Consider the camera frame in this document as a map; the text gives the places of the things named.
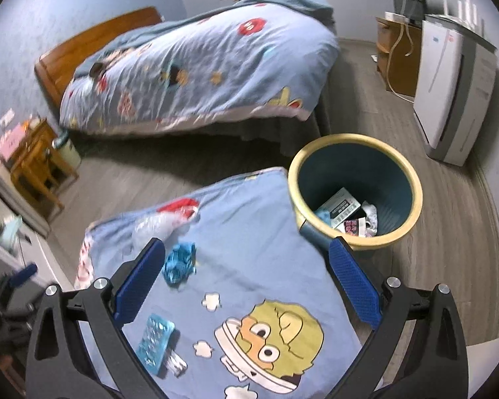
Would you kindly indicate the pink paper item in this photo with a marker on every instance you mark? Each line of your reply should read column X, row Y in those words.
column 11, row 143

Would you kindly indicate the white air purifier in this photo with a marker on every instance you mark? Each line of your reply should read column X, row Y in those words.
column 449, row 91

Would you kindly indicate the blue blister pack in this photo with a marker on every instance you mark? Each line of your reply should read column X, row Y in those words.
column 154, row 343

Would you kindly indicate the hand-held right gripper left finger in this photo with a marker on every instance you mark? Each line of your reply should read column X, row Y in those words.
column 139, row 282

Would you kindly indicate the clear plastic bag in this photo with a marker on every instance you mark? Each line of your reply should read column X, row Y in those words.
column 158, row 226

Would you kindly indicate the wooden nightstand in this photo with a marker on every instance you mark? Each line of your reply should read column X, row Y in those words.
column 33, row 162

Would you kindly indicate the white wall socket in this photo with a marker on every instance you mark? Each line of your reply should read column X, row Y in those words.
column 7, row 117

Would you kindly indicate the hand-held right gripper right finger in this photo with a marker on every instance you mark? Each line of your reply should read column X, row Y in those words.
column 353, row 286

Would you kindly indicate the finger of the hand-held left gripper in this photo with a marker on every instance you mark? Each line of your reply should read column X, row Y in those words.
column 23, row 276

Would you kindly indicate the clear plastic piece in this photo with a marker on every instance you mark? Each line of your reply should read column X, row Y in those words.
column 175, row 361

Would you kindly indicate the small blue wrapper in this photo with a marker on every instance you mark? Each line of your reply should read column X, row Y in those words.
column 323, row 217

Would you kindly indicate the blue bin with yellow rim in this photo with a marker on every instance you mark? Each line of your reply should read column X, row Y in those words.
column 357, row 166

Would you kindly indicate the white crumpled plastic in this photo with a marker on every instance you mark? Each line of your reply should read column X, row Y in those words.
column 370, row 216

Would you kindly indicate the wooden cabinet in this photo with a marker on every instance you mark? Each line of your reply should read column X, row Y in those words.
column 399, row 66

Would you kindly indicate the teal cloth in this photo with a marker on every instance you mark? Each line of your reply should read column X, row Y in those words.
column 9, row 230

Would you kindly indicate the pale green jug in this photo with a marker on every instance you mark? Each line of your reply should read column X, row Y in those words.
column 68, row 151

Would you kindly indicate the grey bed skirt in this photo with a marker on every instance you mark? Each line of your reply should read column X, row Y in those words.
column 274, row 129

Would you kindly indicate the blue cartoon printed blanket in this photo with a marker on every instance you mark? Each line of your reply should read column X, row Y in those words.
column 253, row 257

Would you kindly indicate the bed with blue quilt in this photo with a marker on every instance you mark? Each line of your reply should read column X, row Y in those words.
column 199, row 70

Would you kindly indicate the grey striped cardboard box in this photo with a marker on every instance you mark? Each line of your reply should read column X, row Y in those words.
column 341, row 205

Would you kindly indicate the wooden headboard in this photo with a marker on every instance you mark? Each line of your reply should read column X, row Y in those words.
column 87, row 41

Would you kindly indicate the crumpled blue wrapper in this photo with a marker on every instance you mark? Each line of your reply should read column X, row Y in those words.
column 179, row 264

